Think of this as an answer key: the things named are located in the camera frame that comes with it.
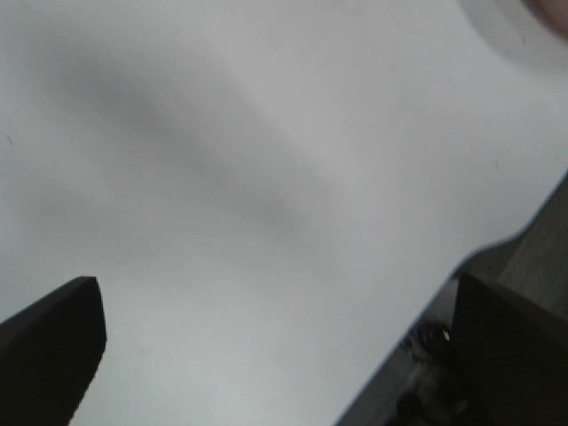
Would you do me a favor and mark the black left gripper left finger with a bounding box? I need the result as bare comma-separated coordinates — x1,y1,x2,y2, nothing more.
1,276,107,425

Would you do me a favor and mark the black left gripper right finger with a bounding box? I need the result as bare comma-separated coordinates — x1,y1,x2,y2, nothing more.
452,274,567,425

